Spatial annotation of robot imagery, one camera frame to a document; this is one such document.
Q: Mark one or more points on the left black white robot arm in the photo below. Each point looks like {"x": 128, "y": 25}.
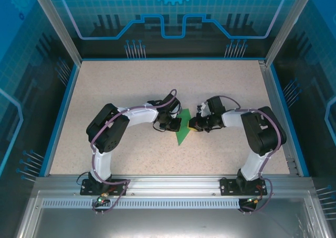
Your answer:
{"x": 107, "y": 133}

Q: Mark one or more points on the left blue side panel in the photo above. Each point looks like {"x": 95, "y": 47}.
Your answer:
{"x": 15, "y": 78}

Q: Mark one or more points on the aluminium side rail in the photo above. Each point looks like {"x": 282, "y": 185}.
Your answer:
{"x": 275, "y": 112}

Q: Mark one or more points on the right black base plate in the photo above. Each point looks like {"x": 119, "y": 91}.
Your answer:
{"x": 228, "y": 186}

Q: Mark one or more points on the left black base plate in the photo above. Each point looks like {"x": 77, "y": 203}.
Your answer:
{"x": 88, "y": 189}

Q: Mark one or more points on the aluminium mounting rail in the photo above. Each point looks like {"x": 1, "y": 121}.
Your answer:
{"x": 173, "y": 184}

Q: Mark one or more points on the aluminium corner post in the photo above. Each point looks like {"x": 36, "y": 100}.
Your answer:
{"x": 288, "y": 25}
{"x": 60, "y": 31}

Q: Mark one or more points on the left aluminium corner post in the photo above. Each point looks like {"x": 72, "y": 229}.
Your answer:
{"x": 60, "y": 31}

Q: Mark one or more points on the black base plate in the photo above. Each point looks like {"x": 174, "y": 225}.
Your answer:
{"x": 88, "y": 189}
{"x": 228, "y": 186}

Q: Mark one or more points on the metal tray surface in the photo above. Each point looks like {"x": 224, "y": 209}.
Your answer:
{"x": 170, "y": 222}

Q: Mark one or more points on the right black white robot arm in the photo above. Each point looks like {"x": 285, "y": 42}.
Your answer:
{"x": 262, "y": 133}

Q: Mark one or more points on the blue table border frame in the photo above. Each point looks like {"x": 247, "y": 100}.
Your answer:
{"x": 303, "y": 171}

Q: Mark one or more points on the green square paper sheet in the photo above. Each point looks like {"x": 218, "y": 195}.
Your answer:
{"x": 183, "y": 135}

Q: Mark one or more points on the blue printed rear panel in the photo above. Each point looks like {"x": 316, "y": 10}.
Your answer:
{"x": 168, "y": 17}

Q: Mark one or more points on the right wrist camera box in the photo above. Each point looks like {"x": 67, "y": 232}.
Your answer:
{"x": 202, "y": 109}

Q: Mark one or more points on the blue side panel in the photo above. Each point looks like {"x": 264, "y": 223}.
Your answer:
{"x": 320, "y": 91}
{"x": 15, "y": 78}

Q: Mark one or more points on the right aluminium corner post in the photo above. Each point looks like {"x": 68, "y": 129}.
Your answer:
{"x": 288, "y": 25}

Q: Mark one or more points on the right blue side panel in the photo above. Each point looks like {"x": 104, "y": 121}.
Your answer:
{"x": 320, "y": 91}

